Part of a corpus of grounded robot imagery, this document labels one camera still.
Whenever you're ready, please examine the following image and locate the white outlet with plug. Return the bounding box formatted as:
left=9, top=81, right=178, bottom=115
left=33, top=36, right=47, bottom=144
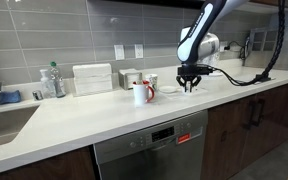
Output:
left=219, top=40, right=229, bottom=54

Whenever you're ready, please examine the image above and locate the white mug with red handle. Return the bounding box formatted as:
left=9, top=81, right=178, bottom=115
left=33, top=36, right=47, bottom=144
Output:
left=131, top=79, right=156, bottom=107

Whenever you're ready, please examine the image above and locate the black power cord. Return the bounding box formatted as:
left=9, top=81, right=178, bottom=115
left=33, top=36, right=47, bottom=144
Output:
left=225, top=39, right=251, bottom=62

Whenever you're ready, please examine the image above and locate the stack of white paper towels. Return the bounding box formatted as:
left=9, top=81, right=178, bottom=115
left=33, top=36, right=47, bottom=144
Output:
left=71, top=62, right=114, bottom=97

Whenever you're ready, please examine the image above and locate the white wall outlet plate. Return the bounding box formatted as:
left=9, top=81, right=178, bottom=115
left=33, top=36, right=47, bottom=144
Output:
left=113, top=43, right=126, bottom=61
left=133, top=43, right=145, bottom=60

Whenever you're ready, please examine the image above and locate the small metal cup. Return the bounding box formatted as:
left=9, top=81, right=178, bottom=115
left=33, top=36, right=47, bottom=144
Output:
left=31, top=89, right=45, bottom=102

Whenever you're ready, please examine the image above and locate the blue sponge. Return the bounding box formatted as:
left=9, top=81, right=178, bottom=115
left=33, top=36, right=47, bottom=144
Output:
left=0, top=89, right=23, bottom=105

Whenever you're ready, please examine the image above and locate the metal napkin dispenser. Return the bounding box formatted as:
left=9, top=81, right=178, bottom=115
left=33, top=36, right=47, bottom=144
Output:
left=118, top=68, right=144, bottom=91

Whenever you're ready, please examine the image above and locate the stainless steel dishwasher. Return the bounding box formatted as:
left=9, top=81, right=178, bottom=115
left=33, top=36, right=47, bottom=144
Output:
left=93, top=109, right=209, bottom=180

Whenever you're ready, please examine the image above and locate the steel sink basin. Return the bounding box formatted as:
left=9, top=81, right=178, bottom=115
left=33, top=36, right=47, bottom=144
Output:
left=0, top=105, right=41, bottom=150

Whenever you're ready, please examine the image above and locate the grey metal frame rack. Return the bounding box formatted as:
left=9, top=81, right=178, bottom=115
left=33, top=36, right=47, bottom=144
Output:
left=244, top=27, right=279, bottom=68

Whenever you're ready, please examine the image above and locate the white saucer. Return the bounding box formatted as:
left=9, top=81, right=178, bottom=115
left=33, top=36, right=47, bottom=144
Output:
left=157, top=85, right=179, bottom=95

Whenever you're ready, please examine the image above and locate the clear soap dispenser bottle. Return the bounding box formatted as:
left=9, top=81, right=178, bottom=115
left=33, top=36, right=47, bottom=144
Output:
left=39, top=68, right=56, bottom=99

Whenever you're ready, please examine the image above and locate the black corrugated cable conduit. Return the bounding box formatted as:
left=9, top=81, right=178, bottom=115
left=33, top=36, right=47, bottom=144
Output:
left=254, top=0, right=287, bottom=84

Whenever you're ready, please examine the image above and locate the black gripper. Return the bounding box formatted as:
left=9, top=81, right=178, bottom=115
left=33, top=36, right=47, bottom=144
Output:
left=176, top=65, right=204, bottom=94

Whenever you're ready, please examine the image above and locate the white paper towel sheet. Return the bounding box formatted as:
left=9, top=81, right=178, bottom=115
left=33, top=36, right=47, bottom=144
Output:
left=154, top=85, right=209, bottom=102

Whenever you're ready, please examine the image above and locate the dark wood double-door cabinet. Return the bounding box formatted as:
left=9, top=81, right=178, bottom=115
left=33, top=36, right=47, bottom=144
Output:
left=200, top=79, right=288, bottom=180

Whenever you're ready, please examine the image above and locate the black cabinet door handle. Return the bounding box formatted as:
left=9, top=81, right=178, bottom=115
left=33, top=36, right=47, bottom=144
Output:
left=248, top=99, right=257, bottom=130
left=256, top=98, right=266, bottom=128

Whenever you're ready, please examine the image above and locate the plastic bottle with green cap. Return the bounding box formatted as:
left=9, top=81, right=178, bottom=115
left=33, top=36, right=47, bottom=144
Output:
left=49, top=60, right=67, bottom=99

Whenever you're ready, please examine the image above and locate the patterned paper cup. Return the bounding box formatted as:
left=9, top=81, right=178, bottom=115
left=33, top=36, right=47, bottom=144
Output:
left=145, top=73, right=159, bottom=92

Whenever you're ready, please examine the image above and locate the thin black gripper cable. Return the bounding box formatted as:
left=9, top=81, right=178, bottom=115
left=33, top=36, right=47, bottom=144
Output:
left=197, top=63, right=264, bottom=87

